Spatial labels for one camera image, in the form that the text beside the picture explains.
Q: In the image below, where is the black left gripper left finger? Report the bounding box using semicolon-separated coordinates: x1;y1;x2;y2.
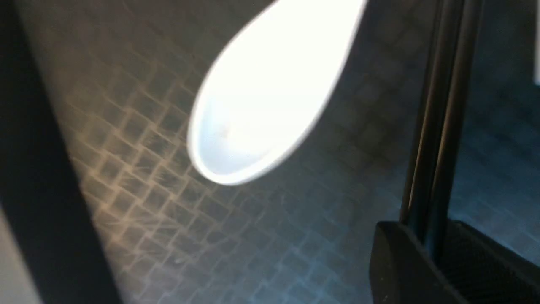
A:
370;221;467;304

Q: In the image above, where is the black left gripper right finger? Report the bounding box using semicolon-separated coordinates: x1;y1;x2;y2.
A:
440;220;540;304

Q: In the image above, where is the gold-banded black chopstick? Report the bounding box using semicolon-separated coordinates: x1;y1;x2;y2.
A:
400;0;463;240
424;0;484;263

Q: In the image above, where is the white spoon far right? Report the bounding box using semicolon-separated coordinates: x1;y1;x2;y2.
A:
187;0;368;185

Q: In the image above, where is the black plastic tray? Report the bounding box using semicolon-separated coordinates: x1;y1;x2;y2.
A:
0;0;540;304

